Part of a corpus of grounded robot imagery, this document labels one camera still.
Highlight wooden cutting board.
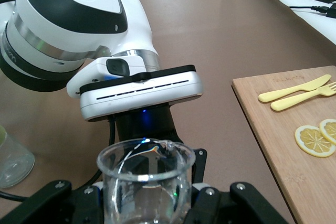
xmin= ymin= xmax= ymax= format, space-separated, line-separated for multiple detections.
xmin=231 ymin=65 xmax=336 ymax=224

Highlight lemon slice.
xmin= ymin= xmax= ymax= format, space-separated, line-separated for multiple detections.
xmin=294 ymin=125 xmax=333 ymax=158
xmin=319 ymin=118 xmax=336 ymax=146

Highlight clear glass beaker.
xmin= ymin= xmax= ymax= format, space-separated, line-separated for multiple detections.
xmin=96 ymin=137 xmax=196 ymax=224

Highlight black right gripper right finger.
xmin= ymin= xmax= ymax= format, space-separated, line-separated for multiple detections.
xmin=184 ymin=181 xmax=291 ymax=224

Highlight yellow plastic fork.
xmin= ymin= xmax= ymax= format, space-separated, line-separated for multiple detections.
xmin=270 ymin=81 xmax=336 ymax=112

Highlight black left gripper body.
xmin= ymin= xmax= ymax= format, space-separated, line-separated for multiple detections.
xmin=114 ymin=104 xmax=196 ymax=156

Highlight yellow plastic knife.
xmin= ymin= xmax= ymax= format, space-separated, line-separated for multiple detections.
xmin=258 ymin=74 xmax=332 ymax=103

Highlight green sleeved glass bottle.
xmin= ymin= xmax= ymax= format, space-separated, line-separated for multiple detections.
xmin=0 ymin=124 xmax=36 ymax=189

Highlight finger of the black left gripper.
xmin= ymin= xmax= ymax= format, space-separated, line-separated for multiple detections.
xmin=192 ymin=147 xmax=207 ymax=186

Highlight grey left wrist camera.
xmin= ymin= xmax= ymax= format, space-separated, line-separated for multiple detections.
xmin=78 ymin=65 xmax=204 ymax=123

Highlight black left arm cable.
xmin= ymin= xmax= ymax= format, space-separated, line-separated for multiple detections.
xmin=73 ymin=118 xmax=118 ymax=192

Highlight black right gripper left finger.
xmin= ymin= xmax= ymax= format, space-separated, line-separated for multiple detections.
xmin=0 ymin=179 xmax=105 ymax=224

